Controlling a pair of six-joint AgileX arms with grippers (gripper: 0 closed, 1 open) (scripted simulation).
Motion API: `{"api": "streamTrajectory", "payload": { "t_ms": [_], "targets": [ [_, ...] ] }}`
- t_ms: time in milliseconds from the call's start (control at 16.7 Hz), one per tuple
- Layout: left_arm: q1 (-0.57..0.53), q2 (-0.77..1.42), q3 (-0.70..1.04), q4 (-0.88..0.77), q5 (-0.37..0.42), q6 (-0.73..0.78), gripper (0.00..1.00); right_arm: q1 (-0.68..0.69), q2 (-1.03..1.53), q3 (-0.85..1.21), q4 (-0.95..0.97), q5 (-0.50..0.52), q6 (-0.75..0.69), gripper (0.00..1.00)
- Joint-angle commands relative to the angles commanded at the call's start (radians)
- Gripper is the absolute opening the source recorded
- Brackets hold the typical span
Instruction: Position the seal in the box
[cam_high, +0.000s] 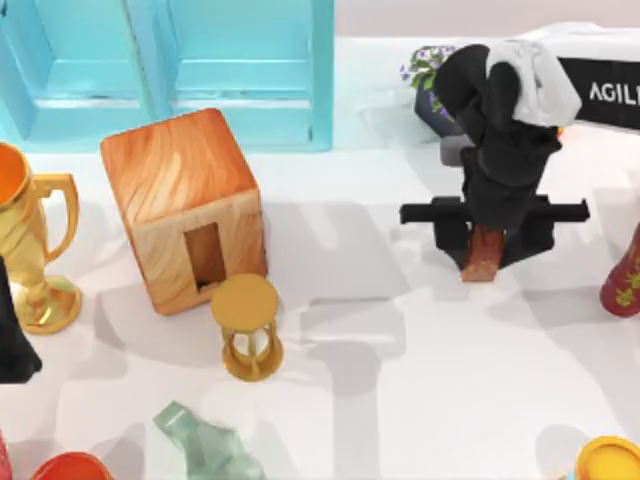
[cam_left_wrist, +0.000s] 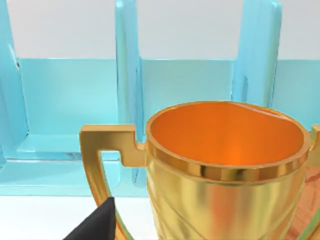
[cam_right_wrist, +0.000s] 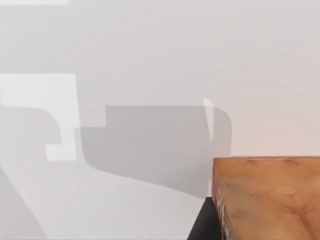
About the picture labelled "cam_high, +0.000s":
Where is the red cup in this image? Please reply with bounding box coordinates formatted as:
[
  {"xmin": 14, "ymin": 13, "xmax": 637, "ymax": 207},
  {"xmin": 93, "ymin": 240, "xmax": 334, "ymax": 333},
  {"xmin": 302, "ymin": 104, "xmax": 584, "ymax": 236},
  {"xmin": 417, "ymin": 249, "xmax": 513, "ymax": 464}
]
[{"xmin": 28, "ymin": 451, "xmax": 115, "ymax": 480}]

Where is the plant pot with purple flowers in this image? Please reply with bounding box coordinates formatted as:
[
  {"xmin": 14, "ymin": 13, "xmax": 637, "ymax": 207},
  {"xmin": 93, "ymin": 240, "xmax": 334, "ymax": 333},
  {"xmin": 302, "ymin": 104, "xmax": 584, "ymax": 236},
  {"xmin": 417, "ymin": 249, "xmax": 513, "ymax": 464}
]
[{"xmin": 398, "ymin": 44, "xmax": 470, "ymax": 139}]

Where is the gold trophy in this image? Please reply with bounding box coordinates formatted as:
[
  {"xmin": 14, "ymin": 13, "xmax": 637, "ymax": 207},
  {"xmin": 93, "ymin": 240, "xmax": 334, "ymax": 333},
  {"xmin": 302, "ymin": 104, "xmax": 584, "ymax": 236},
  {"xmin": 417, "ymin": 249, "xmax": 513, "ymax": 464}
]
[{"xmin": 0, "ymin": 141, "xmax": 83, "ymax": 336}]

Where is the clear green glass bottle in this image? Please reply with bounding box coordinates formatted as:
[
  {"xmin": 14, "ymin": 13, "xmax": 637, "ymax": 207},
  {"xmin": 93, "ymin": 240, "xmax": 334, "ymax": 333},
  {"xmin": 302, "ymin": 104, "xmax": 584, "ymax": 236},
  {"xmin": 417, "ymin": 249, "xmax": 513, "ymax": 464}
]
[{"xmin": 151, "ymin": 399, "xmax": 269, "ymax": 480}]

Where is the pale grey rounded box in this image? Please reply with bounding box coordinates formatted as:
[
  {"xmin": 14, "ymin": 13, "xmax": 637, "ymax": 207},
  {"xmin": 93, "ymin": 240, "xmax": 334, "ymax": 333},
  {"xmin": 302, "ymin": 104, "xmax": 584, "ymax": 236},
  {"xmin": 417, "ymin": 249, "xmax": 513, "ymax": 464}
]
[{"xmin": 438, "ymin": 134, "xmax": 474, "ymax": 169}]

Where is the gold hourglass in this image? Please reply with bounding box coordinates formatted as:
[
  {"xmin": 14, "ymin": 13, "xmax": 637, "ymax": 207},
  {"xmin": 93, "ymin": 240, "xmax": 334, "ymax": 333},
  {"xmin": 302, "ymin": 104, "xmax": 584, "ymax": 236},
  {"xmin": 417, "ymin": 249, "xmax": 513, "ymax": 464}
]
[{"xmin": 209, "ymin": 273, "xmax": 286, "ymax": 383}]

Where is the red patterned object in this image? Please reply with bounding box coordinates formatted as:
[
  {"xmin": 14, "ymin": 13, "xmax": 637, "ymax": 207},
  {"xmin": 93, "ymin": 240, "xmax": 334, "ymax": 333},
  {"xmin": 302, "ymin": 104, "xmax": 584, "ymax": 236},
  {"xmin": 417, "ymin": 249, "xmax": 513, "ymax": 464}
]
[{"xmin": 0, "ymin": 428, "xmax": 12, "ymax": 480}]

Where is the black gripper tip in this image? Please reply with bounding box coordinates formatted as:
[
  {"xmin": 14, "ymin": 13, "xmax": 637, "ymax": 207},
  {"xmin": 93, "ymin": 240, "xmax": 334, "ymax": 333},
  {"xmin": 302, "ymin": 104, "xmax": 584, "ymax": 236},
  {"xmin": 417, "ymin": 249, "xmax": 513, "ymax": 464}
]
[{"xmin": 0, "ymin": 254, "xmax": 44, "ymax": 385}]

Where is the yellow cup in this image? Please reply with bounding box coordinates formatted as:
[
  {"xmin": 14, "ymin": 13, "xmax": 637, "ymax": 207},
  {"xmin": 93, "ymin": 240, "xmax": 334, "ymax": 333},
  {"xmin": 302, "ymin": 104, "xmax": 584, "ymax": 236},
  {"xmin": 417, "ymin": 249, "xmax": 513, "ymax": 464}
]
[{"xmin": 573, "ymin": 434, "xmax": 640, "ymax": 480}]

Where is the wooden box with slot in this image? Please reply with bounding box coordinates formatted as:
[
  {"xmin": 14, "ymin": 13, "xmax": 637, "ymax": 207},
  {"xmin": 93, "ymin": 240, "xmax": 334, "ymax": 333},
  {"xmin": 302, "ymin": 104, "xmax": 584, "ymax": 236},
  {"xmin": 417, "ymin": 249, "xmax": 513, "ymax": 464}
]
[{"xmin": 99, "ymin": 107, "xmax": 269, "ymax": 317}]

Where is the reddish brown block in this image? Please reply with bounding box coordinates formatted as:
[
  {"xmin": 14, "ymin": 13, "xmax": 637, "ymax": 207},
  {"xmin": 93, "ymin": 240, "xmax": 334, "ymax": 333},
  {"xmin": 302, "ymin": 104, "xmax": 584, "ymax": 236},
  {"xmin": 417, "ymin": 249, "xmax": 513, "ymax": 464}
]
[{"xmin": 460, "ymin": 223, "xmax": 505, "ymax": 284}]

